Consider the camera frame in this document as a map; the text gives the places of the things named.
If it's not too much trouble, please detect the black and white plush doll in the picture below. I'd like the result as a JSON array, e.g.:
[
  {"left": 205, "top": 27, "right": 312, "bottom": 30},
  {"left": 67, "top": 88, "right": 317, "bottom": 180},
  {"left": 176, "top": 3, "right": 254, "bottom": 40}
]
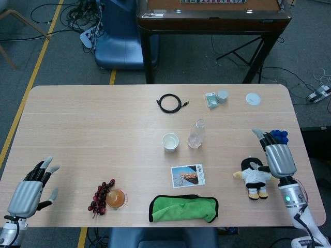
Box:
[{"left": 233, "top": 156, "right": 276, "bottom": 200}]

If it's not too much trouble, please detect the row of mahjong tiles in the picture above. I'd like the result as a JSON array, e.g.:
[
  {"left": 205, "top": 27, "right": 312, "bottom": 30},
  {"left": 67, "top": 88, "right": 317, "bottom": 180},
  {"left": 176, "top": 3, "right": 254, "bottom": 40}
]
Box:
[{"left": 180, "top": 0, "right": 247, "bottom": 4}]

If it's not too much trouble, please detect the pale green packet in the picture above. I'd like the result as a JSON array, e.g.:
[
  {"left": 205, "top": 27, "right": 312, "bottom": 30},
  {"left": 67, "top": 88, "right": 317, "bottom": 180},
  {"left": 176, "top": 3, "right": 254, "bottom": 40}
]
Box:
[{"left": 205, "top": 92, "right": 220, "bottom": 109}]

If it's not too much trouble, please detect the blue machine base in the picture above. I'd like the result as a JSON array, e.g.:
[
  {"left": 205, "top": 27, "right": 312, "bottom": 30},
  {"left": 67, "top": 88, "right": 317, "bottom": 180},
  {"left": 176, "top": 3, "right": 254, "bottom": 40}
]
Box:
[{"left": 94, "top": 0, "right": 159, "bottom": 71}]

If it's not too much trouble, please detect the small grey cylinder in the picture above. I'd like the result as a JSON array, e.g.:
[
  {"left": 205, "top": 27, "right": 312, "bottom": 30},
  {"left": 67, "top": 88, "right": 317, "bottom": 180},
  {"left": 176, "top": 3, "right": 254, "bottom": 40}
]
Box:
[{"left": 216, "top": 89, "right": 230, "bottom": 103}]

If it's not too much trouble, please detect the dark robot base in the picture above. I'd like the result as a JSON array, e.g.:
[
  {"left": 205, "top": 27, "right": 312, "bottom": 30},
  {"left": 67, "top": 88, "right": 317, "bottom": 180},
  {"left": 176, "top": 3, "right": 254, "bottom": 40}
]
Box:
[{"left": 107, "top": 227, "right": 219, "bottom": 248}]

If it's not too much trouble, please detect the orange jelly cup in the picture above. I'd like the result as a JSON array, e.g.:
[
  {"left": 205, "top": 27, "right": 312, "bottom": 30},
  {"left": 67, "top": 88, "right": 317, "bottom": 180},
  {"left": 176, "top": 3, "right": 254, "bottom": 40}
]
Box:
[{"left": 106, "top": 189, "right": 129, "bottom": 210}]

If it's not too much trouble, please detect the coiled black USB cable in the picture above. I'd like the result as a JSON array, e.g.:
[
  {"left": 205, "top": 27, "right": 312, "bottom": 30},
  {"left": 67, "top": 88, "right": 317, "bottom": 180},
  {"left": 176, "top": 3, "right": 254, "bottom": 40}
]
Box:
[{"left": 157, "top": 94, "right": 190, "bottom": 114}]

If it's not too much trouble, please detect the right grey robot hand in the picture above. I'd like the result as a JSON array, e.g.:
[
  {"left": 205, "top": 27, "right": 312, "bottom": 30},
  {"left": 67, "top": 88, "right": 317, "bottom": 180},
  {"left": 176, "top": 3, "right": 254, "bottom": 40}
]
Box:
[{"left": 251, "top": 128, "right": 297, "bottom": 179}]

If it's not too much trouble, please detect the black tripod stand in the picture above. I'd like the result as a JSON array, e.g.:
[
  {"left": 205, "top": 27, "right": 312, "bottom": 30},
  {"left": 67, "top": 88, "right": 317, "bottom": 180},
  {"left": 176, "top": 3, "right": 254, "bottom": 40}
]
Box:
[{"left": 216, "top": 36, "right": 267, "bottom": 83}]

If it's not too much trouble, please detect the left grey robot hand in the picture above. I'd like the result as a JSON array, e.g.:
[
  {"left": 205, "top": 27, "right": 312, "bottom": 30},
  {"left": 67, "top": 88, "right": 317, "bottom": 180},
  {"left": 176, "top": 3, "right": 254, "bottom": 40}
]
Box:
[{"left": 7, "top": 156, "right": 61, "bottom": 218}]

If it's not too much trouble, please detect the white power strip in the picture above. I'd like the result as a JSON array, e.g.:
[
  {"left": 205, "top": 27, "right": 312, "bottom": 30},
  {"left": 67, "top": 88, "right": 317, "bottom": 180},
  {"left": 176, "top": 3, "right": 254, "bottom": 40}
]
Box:
[{"left": 79, "top": 25, "right": 100, "bottom": 49}]

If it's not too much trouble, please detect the grey floor power strip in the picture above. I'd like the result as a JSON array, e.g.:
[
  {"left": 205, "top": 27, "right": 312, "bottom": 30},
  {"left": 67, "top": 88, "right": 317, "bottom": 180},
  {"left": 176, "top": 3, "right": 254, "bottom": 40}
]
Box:
[{"left": 307, "top": 86, "right": 331, "bottom": 103}]

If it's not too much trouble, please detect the green cloth with black edge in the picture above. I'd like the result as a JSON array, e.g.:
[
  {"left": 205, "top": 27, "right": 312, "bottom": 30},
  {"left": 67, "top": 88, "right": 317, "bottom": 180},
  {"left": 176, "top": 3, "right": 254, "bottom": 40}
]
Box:
[{"left": 148, "top": 194, "right": 219, "bottom": 224}]

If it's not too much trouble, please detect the white paper cup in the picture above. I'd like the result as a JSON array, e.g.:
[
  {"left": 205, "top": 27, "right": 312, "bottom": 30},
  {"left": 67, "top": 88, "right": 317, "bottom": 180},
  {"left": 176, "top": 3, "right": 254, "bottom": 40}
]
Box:
[{"left": 162, "top": 133, "right": 179, "bottom": 153}]

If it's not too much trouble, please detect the red grape bunch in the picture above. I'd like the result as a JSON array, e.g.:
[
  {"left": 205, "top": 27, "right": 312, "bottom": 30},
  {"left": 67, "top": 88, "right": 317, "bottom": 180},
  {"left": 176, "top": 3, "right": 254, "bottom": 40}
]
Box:
[{"left": 88, "top": 178, "right": 116, "bottom": 219}]

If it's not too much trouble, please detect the clear plastic bottle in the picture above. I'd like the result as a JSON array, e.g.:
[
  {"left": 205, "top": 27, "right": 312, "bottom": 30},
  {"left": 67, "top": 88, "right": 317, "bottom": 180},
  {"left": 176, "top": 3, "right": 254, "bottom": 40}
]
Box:
[{"left": 187, "top": 119, "right": 206, "bottom": 149}]

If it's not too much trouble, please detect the blue building block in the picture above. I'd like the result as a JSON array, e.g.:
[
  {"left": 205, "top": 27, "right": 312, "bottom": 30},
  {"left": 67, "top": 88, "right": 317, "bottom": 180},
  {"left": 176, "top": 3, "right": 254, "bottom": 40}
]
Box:
[{"left": 268, "top": 129, "right": 289, "bottom": 145}]

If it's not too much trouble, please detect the palace roof postcard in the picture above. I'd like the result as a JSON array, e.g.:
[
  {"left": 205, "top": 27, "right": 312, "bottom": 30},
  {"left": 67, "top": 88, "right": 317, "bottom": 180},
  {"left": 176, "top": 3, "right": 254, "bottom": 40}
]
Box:
[{"left": 170, "top": 163, "right": 207, "bottom": 189}]

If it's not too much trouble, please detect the brown mahjong table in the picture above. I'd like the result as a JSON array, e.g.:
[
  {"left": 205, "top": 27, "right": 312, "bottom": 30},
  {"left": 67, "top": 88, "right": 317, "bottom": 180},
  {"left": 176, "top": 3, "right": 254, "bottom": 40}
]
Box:
[{"left": 136, "top": 0, "right": 293, "bottom": 85}]

